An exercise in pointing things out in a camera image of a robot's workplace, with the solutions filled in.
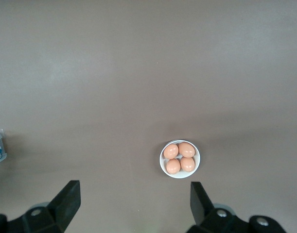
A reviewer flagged clear plastic egg box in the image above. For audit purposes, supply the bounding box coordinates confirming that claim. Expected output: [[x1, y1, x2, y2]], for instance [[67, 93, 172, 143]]
[[0, 128, 7, 174]]

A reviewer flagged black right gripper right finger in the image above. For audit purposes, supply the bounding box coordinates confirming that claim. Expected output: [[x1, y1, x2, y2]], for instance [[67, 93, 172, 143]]
[[187, 181, 251, 233]]

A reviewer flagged brown egg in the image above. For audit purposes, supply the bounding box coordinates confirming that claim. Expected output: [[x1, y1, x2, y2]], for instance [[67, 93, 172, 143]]
[[178, 142, 195, 158], [180, 157, 195, 172], [166, 158, 181, 175], [163, 144, 179, 160]]

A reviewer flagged white round bowl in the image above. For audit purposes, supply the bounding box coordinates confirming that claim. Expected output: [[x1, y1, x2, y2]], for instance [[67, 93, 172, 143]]
[[159, 139, 201, 180]]

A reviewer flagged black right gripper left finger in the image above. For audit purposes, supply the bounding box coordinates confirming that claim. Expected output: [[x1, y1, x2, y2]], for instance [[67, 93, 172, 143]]
[[7, 180, 81, 233]]

